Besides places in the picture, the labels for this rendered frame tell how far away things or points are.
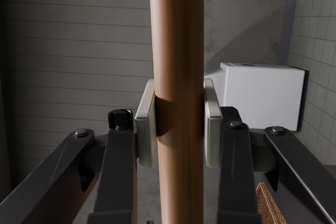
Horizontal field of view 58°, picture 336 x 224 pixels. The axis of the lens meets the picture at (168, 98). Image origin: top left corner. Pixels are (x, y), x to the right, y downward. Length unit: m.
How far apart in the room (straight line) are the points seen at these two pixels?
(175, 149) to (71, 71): 3.76
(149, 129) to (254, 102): 2.98
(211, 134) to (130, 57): 3.58
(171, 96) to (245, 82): 2.90
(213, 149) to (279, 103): 3.04
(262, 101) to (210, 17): 1.17
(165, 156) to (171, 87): 0.05
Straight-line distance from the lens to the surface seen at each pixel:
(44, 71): 4.06
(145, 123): 0.15
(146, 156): 0.16
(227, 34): 3.68
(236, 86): 3.06
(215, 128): 0.15
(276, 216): 1.86
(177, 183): 0.20
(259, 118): 3.18
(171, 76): 0.17
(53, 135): 4.27
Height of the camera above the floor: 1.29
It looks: 1 degrees up
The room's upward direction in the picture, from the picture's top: 87 degrees counter-clockwise
